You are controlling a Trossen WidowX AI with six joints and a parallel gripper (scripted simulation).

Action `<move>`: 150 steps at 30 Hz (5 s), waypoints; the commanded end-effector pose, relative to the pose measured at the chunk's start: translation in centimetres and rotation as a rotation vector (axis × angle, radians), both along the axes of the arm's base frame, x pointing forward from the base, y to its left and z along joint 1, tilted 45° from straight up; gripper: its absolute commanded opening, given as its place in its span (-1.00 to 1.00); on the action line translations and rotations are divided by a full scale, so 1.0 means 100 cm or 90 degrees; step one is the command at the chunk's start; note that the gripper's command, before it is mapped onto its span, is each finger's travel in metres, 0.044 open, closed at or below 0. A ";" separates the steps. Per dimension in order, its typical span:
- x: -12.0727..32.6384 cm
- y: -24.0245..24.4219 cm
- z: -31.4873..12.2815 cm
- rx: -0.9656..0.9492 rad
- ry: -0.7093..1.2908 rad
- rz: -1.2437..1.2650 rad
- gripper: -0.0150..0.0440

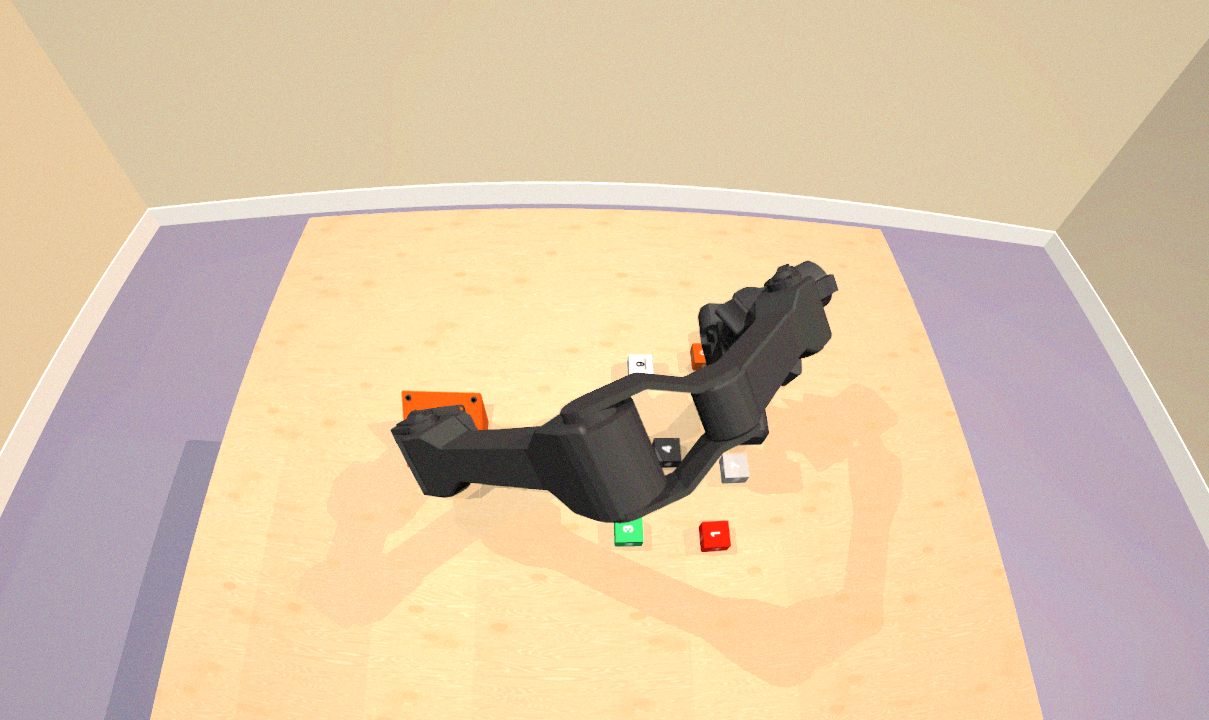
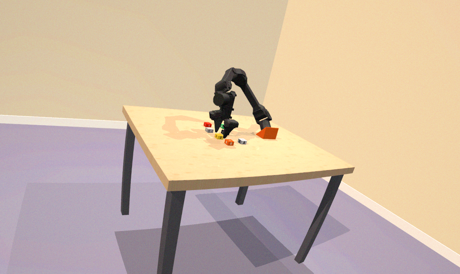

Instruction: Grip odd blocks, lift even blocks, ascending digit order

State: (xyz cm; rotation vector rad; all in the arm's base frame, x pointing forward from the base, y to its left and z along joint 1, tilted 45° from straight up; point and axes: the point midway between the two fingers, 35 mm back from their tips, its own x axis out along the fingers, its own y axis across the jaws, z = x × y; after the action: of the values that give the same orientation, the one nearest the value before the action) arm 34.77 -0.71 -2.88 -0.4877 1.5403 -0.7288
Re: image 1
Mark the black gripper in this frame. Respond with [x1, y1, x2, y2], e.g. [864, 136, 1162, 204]
[698, 303, 769, 446]

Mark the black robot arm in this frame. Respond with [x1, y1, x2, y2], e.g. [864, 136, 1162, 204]
[391, 260, 839, 524]

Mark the green block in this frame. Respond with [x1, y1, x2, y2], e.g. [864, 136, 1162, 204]
[614, 517, 644, 547]

